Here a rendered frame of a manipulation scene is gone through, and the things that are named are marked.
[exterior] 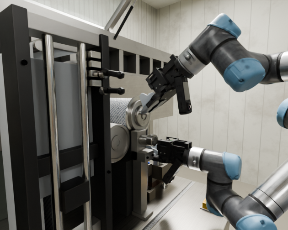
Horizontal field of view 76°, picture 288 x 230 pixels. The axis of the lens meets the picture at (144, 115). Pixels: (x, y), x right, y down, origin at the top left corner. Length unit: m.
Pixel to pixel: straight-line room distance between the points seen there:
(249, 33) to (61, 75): 2.95
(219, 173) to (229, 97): 2.53
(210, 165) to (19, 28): 0.55
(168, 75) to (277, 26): 2.63
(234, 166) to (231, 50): 0.32
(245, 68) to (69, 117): 0.37
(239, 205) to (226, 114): 2.60
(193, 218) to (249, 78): 0.51
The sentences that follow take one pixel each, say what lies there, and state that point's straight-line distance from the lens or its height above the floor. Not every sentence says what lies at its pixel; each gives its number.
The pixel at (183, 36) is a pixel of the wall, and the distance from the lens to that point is 3.53.
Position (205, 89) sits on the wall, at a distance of 3.21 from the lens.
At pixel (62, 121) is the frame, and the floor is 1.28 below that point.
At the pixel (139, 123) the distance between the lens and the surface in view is 0.64.
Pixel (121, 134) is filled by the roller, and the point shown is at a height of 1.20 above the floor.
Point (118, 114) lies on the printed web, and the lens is 0.65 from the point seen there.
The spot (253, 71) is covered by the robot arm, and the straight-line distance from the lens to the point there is 0.45.
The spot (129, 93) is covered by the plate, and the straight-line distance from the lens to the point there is 1.12.
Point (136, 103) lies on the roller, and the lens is 0.64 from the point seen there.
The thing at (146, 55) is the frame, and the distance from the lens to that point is 1.29.
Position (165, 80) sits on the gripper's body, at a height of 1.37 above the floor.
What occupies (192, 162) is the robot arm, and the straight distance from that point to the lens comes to 0.63.
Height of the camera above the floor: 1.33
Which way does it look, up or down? 7 degrees down
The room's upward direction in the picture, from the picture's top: straight up
